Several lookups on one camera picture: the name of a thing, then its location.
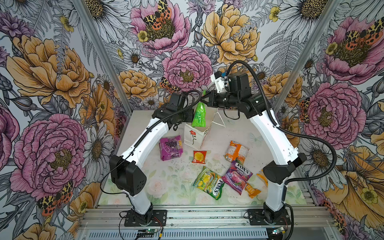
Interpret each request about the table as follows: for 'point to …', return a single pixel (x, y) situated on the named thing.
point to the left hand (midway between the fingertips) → (190, 118)
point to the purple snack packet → (170, 148)
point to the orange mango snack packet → (236, 152)
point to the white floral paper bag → (194, 136)
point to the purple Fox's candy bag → (236, 177)
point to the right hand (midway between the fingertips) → (201, 103)
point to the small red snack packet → (199, 156)
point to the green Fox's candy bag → (209, 182)
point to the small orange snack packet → (252, 192)
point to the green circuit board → (151, 230)
